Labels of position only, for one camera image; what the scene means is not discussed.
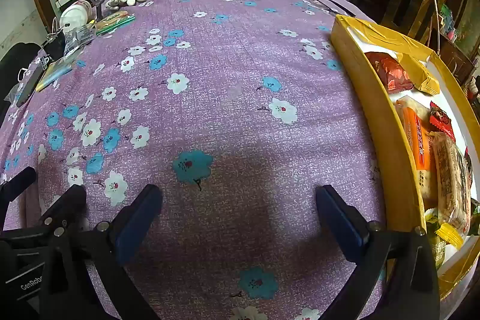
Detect gold foil snack packet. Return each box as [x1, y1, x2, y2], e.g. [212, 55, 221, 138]
[397, 53, 441, 96]

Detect red broom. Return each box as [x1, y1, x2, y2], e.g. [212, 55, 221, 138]
[431, 0, 442, 54]

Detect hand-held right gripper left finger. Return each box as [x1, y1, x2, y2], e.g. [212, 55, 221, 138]
[49, 184, 164, 320]

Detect purple floral tablecloth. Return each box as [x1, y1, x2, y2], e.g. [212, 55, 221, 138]
[0, 0, 391, 320]

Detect yellow taped white box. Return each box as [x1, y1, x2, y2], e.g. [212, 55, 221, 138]
[330, 14, 480, 302]

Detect blue yellow booklet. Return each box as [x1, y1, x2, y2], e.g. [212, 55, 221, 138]
[35, 58, 77, 93]

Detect long orange edged cracker packet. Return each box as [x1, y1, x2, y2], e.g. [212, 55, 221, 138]
[395, 97, 439, 208]

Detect black phone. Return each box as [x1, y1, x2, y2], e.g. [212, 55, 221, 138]
[15, 59, 47, 108]

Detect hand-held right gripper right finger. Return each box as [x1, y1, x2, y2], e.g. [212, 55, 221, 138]
[316, 185, 440, 320]

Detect green orange flat packet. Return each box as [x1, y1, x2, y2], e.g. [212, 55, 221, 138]
[94, 10, 136, 36]

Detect black chair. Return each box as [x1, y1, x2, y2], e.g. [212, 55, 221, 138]
[0, 43, 42, 126]

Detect large yellow cracker packet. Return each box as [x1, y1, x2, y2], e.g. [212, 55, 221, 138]
[427, 132, 472, 242]

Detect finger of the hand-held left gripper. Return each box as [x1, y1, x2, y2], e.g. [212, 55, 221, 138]
[0, 166, 38, 206]
[38, 184, 88, 228]

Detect dark red foil snack packet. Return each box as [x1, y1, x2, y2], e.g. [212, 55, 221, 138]
[365, 52, 415, 94]

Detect wooden cabinet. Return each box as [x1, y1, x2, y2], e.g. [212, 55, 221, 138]
[431, 28, 480, 88]

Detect small red candy packet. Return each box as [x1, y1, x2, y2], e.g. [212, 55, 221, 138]
[429, 101, 456, 142]

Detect clear plastic bag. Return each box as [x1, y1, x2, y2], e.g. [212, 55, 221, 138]
[64, 24, 96, 56]

